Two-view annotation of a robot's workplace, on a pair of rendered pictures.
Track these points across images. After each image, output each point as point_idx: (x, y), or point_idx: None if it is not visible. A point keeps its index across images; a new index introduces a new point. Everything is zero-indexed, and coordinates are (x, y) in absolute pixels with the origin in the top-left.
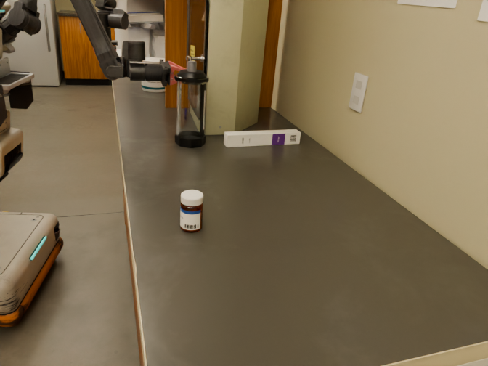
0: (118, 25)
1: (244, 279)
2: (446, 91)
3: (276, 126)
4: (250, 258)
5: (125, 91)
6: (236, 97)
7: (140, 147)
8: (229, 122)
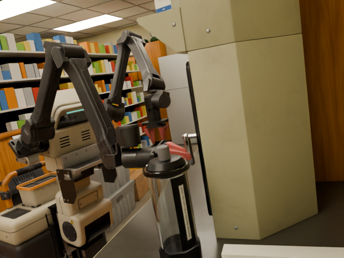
0: (157, 105)
1: None
2: None
3: None
4: None
5: (196, 161)
6: (252, 186)
7: (117, 255)
8: (249, 221)
